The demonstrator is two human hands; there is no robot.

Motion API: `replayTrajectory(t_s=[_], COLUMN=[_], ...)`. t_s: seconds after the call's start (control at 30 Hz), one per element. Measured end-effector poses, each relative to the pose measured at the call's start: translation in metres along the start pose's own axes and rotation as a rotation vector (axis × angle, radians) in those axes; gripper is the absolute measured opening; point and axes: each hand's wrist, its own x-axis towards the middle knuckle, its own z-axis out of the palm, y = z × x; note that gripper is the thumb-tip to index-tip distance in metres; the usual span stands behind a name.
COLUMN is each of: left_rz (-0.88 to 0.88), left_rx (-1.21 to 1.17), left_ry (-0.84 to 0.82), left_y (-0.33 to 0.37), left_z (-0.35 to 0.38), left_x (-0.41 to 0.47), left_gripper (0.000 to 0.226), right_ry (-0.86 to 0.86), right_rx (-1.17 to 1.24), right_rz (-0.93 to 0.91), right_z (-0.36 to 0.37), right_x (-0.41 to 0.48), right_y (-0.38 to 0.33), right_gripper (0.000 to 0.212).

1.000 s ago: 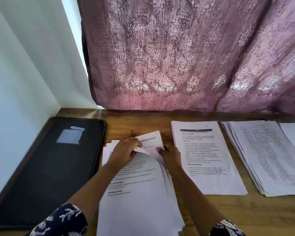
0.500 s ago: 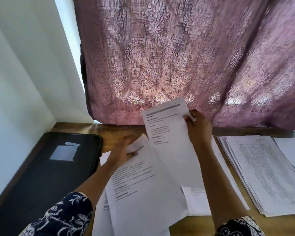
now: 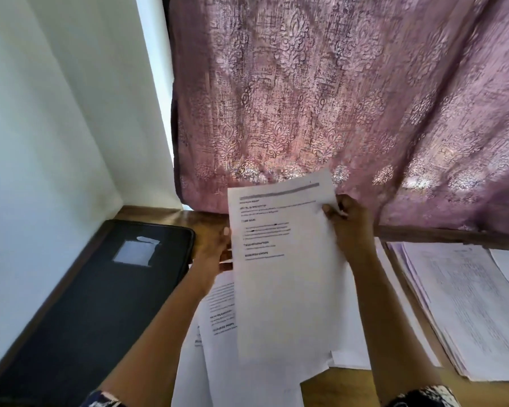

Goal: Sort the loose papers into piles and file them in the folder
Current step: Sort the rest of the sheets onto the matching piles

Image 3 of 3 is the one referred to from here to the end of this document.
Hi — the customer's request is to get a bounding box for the person's left hand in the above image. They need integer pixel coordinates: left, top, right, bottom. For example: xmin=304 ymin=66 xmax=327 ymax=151
xmin=190 ymin=225 xmax=234 ymax=282

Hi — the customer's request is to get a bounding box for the person's right hand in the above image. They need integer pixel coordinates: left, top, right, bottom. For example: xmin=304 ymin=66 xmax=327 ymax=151
xmin=321 ymin=194 xmax=378 ymax=268

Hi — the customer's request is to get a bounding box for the grey-header text paper pile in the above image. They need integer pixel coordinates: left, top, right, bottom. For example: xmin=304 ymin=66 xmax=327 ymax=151
xmin=170 ymin=168 xmax=351 ymax=407

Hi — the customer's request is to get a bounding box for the dark-header text paper pile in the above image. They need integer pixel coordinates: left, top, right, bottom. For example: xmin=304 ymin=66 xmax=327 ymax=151
xmin=329 ymin=236 xmax=443 ymax=370

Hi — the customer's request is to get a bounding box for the table-print paper pile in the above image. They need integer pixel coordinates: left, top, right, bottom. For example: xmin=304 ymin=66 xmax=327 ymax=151
xmin=387 ymin=240 xmax=509 ymax=383

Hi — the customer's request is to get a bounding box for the black folder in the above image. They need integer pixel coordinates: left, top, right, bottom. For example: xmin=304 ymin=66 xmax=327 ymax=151
xmin=0 ymin=218 xmax=197 ymax=407

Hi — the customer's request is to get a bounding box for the person's left forearm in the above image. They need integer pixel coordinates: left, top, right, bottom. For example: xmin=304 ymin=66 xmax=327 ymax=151
xmin=97 ymin=269 xmax=217 ymax=407

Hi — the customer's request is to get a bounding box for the person's right forearm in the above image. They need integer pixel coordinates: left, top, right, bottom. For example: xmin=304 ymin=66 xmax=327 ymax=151
xmin=348 ymin=254 xmax=446 ymax=399

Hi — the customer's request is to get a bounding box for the pink patterned curtain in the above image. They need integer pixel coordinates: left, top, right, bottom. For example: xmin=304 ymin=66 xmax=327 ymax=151
xmin=161 ymin=0 xmax=509 ymax=240

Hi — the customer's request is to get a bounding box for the white curtain lining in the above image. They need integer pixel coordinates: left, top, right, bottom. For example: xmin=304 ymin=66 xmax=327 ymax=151
xmin=25 ymin=0 xmax=183 ymax=210

